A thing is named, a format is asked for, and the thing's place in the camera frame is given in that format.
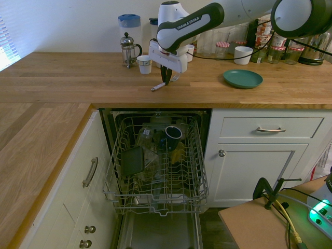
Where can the open dishwasher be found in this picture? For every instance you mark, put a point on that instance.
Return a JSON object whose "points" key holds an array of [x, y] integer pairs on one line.
{"points": [[160, 233]]}

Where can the white window blind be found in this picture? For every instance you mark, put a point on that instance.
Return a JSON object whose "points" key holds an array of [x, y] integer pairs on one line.
{"points": [[7, 46]]}

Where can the white mug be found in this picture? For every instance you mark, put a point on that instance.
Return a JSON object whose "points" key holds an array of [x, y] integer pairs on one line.
{"points": [[243, 55]]}

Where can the yellow plastic item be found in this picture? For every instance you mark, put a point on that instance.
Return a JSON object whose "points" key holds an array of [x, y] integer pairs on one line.
{"points": [[177, 154]]}

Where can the clear glass jar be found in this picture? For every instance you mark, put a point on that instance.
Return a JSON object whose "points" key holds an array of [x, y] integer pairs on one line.
{"points": [[145, 136]]}

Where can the silver fork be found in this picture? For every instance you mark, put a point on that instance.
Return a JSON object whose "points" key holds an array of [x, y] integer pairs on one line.
{"points": [[157, 87]]}

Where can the black screw clamp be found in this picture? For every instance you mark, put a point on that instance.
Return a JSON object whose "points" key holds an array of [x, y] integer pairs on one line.
{"points": [[269, 197]]}

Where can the green glass jar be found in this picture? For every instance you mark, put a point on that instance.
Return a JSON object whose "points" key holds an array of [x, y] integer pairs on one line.
{"points": [[259, 55]]}

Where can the glass French press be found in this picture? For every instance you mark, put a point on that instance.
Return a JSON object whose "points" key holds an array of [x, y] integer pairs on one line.
{"points": [[127, 50]]}

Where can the white robot base green light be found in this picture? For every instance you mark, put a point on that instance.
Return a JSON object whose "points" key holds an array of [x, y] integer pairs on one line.
{"points": [[323, 207]]}

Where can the glass electric kettle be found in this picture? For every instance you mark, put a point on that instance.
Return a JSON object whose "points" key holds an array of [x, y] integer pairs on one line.
{"points": [[315, 52]]}

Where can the round metal door knob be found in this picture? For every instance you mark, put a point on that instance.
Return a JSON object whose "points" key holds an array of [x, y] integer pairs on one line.
{"points": [[222, 153]]}

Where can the white cabinet door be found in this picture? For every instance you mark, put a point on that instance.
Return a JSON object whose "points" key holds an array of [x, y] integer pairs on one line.
{"points": [[254, 176]]}

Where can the clear pitcher with blue lid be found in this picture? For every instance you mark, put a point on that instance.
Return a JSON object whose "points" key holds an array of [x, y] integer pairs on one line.
{"points": [[129, 24]]}

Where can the stacked labelled jam jars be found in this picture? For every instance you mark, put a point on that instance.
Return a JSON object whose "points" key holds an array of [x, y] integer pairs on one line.
{"points": [[262, 32]]}

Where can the dark blue mug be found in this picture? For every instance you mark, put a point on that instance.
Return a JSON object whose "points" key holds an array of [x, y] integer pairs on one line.
{"points": [[173, 138]]}

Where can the clear drinking glass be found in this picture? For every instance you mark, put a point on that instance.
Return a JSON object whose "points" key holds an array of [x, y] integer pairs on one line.
{"points": [[208, 44]]}

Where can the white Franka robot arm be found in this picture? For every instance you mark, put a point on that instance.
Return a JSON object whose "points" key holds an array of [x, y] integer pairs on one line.
{"points": [[186, 23]]}

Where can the jar with red checked lid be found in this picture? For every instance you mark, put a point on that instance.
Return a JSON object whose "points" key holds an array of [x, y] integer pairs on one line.
{"points": [[276, 54], [294, 55]]}

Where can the black square container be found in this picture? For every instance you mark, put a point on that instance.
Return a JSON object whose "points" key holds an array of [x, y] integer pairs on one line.
{"points": [[132, 160]]}

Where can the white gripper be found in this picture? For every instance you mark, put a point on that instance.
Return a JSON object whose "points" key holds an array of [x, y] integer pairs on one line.
{"points": [[168, 62]]}

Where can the white cabinet drawer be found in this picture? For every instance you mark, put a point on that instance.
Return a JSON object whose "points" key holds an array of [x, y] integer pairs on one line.
{"points": [[241, 128]]}

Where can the small white cup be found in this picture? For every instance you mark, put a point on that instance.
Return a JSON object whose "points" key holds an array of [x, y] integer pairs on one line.
{"points": [[191, 53]]}

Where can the white plastic bag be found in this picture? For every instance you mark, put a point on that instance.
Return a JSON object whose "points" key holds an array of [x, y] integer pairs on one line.
{"points": [[324, 160]]}

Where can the teal plate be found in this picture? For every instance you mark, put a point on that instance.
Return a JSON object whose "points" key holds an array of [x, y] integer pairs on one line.
{"points": [[242, 78]]}

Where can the white paper cup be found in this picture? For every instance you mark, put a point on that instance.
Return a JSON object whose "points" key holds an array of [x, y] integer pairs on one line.
{"points": [[144, 64]]}

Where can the row of glass jars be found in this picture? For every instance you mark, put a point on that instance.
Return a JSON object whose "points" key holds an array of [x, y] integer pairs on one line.
{"points": [[317, 49]]}

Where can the empty jar red checked lid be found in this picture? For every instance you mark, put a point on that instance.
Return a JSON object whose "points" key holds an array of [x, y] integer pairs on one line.
{"points": [[222, 50]]}

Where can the round metal cabinet knob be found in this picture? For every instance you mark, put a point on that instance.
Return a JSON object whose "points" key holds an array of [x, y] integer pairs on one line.
{"points": [[90, 229], [85, 244]]}

